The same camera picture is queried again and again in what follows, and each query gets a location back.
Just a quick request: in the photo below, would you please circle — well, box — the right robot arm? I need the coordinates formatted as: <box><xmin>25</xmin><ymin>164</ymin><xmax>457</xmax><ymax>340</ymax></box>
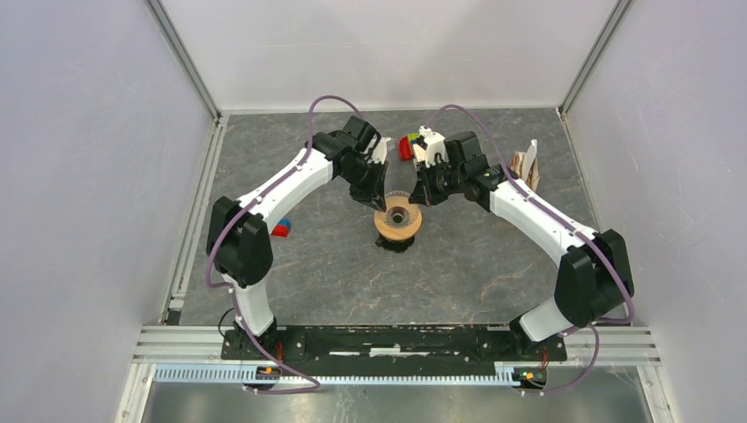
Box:
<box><xmin>410</xmin><ymin>127</ymin><xmax>634</xmax><ymax>360</ymax></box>

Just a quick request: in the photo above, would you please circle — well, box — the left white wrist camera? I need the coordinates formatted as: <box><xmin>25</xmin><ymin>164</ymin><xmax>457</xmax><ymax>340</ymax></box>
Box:
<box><xmin>370</xmin><ymin>137</ymin><xmax>391</xmax><ymax>164</ymax></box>

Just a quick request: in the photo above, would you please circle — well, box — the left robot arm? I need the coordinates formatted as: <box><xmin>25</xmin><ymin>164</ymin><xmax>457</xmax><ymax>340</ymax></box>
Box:
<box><xmin>205</xmin><ymin>115</ymin><xmax>388</xmax><ymax>360</ymax></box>

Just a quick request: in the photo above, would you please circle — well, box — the round wooden dripper holder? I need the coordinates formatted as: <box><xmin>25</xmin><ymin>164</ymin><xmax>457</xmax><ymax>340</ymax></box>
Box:
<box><xmin>373</xmin><ymin>194</ymin><xmax>423</xmax><ymax>241</ymax></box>

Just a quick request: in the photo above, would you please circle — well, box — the orange coffee filter box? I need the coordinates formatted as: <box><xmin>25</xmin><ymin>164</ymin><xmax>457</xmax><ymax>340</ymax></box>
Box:
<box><xmin>509</xmin><ymin>139</ymin><xmax>540</xmax><ymax>191</ymax></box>

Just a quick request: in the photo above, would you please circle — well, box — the black coffee server base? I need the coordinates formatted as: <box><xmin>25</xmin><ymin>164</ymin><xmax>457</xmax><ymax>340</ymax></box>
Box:
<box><xmin>375</xmin><ymin>234</ymin><xmax>415</xmax><ymax>254</ymax></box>

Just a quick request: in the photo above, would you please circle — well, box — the white toothed cable rail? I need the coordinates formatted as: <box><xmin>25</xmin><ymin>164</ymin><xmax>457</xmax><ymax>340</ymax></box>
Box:
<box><xmin>153</xmin><ymin>364</ymin><xmax>547</xmax><ymax>388</ymax></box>

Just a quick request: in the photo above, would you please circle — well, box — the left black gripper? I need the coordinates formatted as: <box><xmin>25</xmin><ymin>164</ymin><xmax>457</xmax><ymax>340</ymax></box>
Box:
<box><xmin>340</xmin><ymin>160</ymin><xmax>388</xmax><ymax>214</ymax></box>

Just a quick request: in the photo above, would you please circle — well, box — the red and blue block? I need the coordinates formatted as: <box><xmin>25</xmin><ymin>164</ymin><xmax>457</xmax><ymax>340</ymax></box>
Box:
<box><xmin>270</xmin><ymin>219</ymin><xmax>292</xmax><ymax>238</ymax></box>

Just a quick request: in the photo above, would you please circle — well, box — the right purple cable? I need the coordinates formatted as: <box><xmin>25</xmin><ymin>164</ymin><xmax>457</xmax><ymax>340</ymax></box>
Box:
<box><xmin>425</xmin><ymin>104</ymin><xmax>636</xmax><ymax>397</ymax></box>

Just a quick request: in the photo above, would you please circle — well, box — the clear glass dripper cone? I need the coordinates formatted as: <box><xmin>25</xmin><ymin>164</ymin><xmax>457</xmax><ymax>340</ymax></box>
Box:
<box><xmin>383</xmin><ymin>190</ymin><xmax>422</xmax><ymax>229</ymax></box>

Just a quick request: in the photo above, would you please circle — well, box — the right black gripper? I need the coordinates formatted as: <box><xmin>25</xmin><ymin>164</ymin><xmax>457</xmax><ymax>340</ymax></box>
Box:
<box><xmin>409</xmin><ymin>157</ymin><xmax>464</xmax><ymax>208</ymax></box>

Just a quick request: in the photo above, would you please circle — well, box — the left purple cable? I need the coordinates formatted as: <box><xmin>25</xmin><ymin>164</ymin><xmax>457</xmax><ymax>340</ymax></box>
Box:
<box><xmin>203</xmin><ymin>94</ymin><xmax>366</xmax><ymax>397</ymax></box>

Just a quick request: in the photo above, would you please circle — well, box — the purple cable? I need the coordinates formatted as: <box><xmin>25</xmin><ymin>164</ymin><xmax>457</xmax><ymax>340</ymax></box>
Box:
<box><xmin>425</xmin><ymin>104</ymin><xmax>636</xmax><ymax>397</ymax></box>
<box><xmin>203</xmin><ymin>94</ymin><xmax>366</xmax><ymax>397</ymax></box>

